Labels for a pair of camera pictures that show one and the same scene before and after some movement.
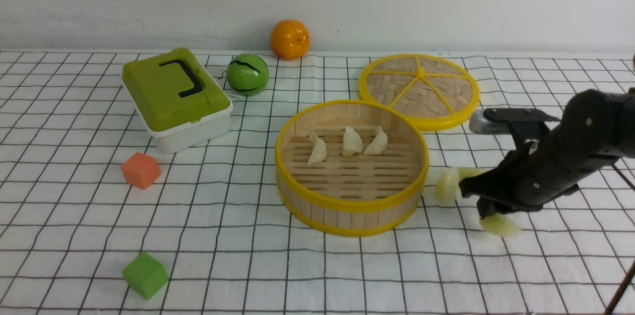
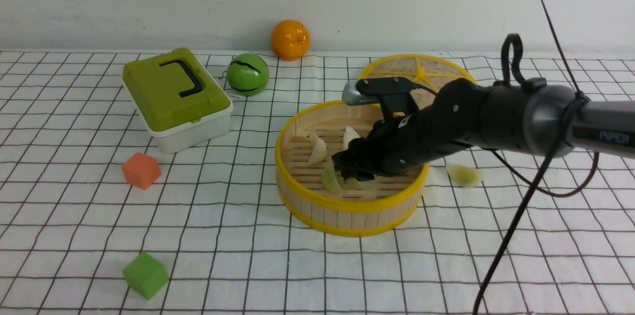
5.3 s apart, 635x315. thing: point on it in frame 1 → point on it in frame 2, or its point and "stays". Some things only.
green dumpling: [447, 187] → [352, 184]
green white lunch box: [175, 100] stays
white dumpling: [319, 152] stays
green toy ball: [247, 74] stays
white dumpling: [352, 143] stays
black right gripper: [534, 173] → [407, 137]
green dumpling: [466, 172] stays
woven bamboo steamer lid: [438, 93] stays
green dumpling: [500, 224] → [330, 181]
